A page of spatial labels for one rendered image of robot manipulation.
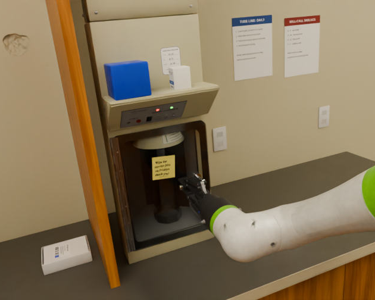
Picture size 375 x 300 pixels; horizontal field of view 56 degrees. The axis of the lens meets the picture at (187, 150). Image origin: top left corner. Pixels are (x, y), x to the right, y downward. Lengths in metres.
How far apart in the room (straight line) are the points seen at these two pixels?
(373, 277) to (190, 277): 0.70
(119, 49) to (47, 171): 0.68
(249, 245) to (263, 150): 1.10
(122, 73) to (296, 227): 0.56
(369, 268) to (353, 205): 0.83
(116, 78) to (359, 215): 0.64
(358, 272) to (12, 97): 1.40
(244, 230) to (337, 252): 0.55
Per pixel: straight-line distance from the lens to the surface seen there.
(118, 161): 1.09
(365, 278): 1.50
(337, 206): 0.72
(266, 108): 1.82
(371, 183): 0.65
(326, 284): 1.37
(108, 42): 1.05
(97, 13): 1.05
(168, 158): 1.13
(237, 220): 0.83
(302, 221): 0.81
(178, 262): 1.24
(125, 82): 0.95
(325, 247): 1.32
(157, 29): 1.09
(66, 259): 1.31
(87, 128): 0.97
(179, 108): 1.05
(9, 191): 1.57
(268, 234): 0.84
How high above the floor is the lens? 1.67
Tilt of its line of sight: 19 degrees down
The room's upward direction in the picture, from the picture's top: 5 degrees counter-clockwise
